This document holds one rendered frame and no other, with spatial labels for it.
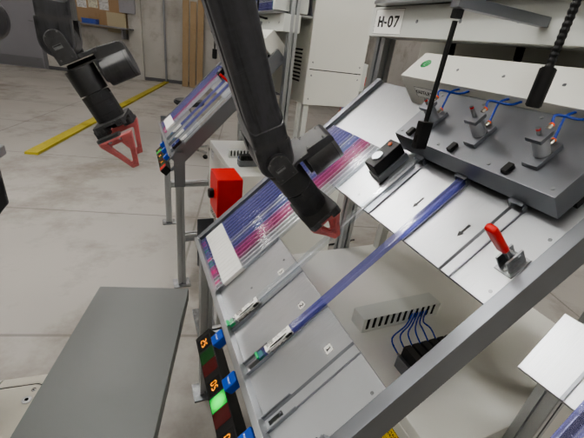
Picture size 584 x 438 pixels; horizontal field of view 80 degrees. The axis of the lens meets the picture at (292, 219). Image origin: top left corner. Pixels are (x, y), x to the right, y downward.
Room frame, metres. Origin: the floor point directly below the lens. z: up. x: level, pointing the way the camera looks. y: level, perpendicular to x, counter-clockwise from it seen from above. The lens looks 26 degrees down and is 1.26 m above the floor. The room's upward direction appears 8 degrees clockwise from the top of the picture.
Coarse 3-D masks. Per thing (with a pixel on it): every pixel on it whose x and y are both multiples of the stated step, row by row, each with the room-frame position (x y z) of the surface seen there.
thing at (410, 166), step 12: (408, 168) 0.69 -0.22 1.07; (396, 180) 0.68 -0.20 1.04; (384, 192) 0.67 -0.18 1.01; (372, 204) 0.66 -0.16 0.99; (348, 216) 0.65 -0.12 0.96; (324, 240) 0.62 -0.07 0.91; (312, 252) 0.61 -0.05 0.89; (300, 264) 0.60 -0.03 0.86; (288, 276) 0.59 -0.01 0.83; (276, 288) 0.58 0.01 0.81
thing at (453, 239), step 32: (384, 96) 1.01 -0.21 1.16; (352, 128) 0.96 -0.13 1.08; (384, 128) 0.89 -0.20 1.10; (352, 192) 0.73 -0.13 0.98; (416, 192) 0.64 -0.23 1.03; (480, 192) 0.57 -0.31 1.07; (384, 224) 0.61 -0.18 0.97; (448, 224) 0.54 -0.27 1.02; (480, 224) 0.51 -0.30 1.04; (512, 224) 0.49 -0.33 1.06; (544, 224) 0.47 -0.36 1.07; (448, 256) 0.48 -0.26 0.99; (480, 256) 0.46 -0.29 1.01; (480, 288) 0.42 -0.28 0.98
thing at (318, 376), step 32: (288, 256) 0.65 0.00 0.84; (224, 288) 0.65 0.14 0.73; (256, 288) 0.61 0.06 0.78; (288, 288) 0.57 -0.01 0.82; (256, 320) 0.53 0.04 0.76; (288, 320) 0.50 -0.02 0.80; (320, 320) 0.47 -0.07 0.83; (288, 352) 0.44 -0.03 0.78; (320, 352) 0.42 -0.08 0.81; (352, 352) 0.40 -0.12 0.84; (256, 384) 0.41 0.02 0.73; (288, 384) 0.39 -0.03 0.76; (320, 384) 0.37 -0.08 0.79; (352, 384) 0.36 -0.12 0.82; (288, 416) 0.34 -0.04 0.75; (320, 416) 0.33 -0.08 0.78; (352, 416) 0.32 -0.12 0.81
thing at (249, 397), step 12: (204, 264) 0.73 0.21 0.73; (216, 300) 0.60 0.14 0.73; (228, 336) 0.50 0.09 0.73; (240, 360) 0.45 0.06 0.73; (240, 372) 0.42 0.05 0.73; (240, 384) 0.40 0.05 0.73; (252, 396) 0.38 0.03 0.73; (252, 408) 0.36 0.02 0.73; (252, 420) 0.34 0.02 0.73; (276, 420) 0.38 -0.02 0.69; (264, 432) 0.33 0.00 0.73
